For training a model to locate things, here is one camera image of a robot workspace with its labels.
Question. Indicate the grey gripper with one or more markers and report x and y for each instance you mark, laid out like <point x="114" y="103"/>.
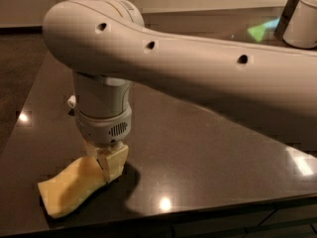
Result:
<point x="103" y="129"/>

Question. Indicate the yellow wavy sponge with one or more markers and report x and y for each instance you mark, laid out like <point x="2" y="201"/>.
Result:
<point x="65" y="192"/>

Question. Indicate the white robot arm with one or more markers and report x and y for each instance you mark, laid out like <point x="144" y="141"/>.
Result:
<point x="108" y="47"/>

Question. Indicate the clear plastic water bottle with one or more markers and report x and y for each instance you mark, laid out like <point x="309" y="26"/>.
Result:
<point x="71" y="101"/>

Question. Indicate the white cylindrical container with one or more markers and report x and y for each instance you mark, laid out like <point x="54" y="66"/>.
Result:
<point x="301" y="31"/>

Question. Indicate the dark box in background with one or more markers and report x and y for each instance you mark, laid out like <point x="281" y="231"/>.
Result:
<point x="285" y="18"/>

